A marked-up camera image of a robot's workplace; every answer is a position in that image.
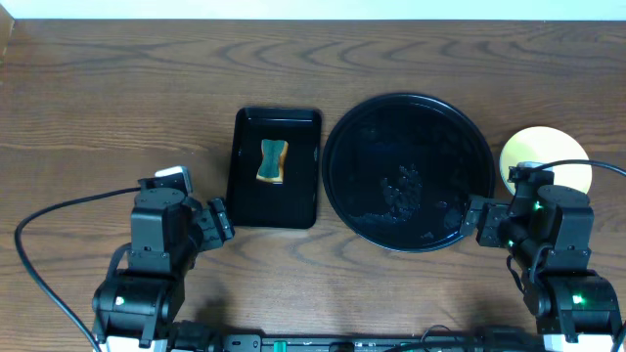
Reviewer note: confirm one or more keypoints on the yellow plate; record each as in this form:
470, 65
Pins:
539, 145

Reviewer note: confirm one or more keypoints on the black rectangular tray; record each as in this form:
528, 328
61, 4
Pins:
292, 204

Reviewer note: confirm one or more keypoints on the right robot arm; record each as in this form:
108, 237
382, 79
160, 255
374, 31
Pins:
572, 311

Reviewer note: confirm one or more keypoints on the black round tray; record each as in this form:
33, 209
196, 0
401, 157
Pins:
399, 170

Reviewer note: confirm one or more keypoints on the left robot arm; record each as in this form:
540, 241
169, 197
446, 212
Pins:
136, 305

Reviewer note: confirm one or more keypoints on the green yellow sponge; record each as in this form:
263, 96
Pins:
272, 166

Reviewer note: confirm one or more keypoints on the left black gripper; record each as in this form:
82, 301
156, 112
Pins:
213, 225

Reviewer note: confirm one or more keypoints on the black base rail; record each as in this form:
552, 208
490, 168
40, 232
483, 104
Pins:
438, 341

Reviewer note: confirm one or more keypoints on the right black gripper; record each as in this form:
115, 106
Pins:
488, 223

